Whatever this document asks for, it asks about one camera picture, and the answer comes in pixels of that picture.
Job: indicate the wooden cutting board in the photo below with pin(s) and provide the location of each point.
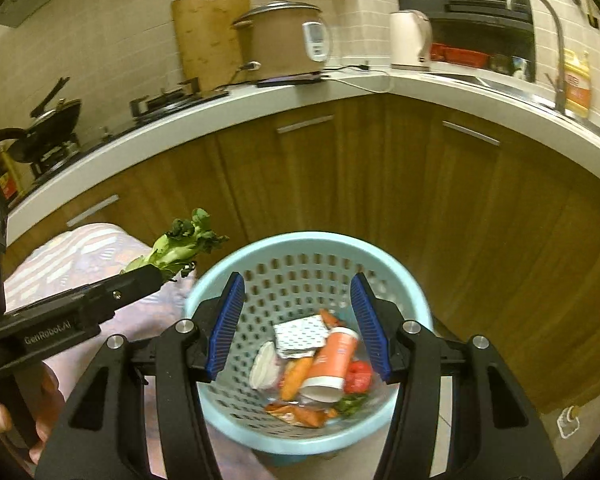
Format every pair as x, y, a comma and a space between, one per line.
205, 40

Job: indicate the orange carrot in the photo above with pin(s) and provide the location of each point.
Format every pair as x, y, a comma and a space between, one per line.
296, 377

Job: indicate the beige rice cooker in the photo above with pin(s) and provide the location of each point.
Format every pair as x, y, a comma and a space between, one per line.
275, 40

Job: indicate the person's left hand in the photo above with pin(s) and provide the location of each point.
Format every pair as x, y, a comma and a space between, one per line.
50, 390

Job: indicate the orange snack wrapper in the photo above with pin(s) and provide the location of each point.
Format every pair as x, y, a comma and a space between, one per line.
305, 415

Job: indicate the black gas stove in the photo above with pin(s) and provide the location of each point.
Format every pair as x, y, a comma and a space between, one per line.
165, 105

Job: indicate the white plastic lid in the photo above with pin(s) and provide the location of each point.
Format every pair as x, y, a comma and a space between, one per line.
265, 367

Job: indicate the wooden base cabinet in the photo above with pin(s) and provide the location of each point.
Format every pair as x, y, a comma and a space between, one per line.
330, 185

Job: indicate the metal faucet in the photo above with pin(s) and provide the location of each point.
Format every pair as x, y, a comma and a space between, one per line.
559, 75

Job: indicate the yellow detergent bottle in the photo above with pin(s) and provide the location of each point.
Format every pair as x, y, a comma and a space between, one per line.
577, 90

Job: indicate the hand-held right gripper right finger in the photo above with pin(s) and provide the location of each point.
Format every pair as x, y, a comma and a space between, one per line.
370, 330

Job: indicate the light blue perforated basket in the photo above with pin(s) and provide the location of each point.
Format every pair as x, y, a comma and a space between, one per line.
300, 260

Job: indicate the pink patterned tablecloth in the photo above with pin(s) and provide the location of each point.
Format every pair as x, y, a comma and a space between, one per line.
80, 250

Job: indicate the orange-red paper cup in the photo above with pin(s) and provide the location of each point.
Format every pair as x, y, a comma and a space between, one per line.
330, 355

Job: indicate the white dotted packet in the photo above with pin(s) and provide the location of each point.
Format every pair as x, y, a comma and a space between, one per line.
300, 335

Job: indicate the small white object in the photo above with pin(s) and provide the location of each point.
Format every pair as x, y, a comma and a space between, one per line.
569, 422

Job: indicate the white electric kettle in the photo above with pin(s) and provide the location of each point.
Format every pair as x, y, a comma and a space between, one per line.
407, 40

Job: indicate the red tomato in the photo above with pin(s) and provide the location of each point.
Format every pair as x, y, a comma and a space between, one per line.
357, 375

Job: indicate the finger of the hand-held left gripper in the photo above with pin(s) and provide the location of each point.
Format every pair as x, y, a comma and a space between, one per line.
130, 287

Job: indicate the dark sauce bottle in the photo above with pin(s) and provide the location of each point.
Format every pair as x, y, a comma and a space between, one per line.
7, 182

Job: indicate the green leafy vegetable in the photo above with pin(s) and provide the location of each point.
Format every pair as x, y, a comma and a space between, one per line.
352, 404
175, 252

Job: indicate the red container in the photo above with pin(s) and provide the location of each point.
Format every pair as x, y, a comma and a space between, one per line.
460, 55

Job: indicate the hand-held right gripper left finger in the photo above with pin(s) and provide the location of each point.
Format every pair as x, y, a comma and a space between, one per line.
227, 330

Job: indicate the small orange scrap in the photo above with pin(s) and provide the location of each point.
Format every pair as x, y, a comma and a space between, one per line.
331, 318

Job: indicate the black wok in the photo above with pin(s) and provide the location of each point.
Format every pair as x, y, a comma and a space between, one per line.
50, 125

